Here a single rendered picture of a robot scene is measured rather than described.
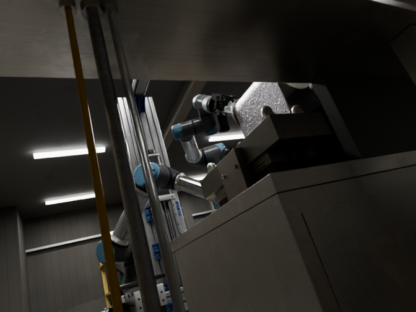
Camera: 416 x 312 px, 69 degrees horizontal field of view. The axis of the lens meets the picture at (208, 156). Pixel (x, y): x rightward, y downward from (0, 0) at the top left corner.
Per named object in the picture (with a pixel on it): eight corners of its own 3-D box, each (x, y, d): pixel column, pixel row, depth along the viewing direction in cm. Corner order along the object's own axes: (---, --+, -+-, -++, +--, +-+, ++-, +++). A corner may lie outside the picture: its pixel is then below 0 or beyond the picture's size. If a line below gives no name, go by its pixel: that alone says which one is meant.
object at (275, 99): (258, 171, 102) (241, 124, 109) (303, 138, 83) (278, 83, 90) (257, 171, 102) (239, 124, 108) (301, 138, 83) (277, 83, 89)
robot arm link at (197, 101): (207, 108, 150) (203, 91, 146) (218, 110, 141) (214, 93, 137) (194, 113, 147) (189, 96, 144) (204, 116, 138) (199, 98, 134)
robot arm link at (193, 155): (185, 158, 189) (168, 119, 144) (202, 153, 189) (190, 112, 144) (190, 174, 184) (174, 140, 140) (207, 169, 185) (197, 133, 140)
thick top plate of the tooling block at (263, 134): (246, 191, 102) (241, 175, 104) (332, 134, 70) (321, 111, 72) (204, 199, 95) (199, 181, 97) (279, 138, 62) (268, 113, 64)
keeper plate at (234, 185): (235, 201, 79) (222, 163, 83) (255, 188, 71) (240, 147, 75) (227, 203, 78) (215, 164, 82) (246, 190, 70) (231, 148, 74)
